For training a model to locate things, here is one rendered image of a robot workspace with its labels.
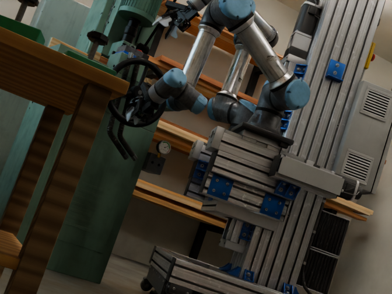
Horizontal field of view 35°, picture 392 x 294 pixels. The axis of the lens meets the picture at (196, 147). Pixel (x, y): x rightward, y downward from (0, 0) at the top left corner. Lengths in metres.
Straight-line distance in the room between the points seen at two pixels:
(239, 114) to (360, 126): 0.60
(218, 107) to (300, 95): 0.75
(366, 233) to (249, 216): 3.62
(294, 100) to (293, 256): 0.71
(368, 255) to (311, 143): 3.36
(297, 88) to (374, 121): 0.54
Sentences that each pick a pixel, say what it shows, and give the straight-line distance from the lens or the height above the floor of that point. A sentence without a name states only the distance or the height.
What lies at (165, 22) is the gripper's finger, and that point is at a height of 1.19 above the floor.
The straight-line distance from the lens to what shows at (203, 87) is 5.12.
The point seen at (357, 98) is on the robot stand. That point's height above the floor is 1.14.
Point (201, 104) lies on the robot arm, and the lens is 2.31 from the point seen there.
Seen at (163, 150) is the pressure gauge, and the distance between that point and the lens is 2.79.
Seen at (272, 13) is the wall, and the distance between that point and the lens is 6.02.
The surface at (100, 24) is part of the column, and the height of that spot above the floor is 1.15.
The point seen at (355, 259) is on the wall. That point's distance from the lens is 6.20.
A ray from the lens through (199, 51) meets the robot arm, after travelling 2.47.
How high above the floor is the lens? 0.30
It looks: 8 degrees up
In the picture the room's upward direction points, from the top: 19 degrees clockwise
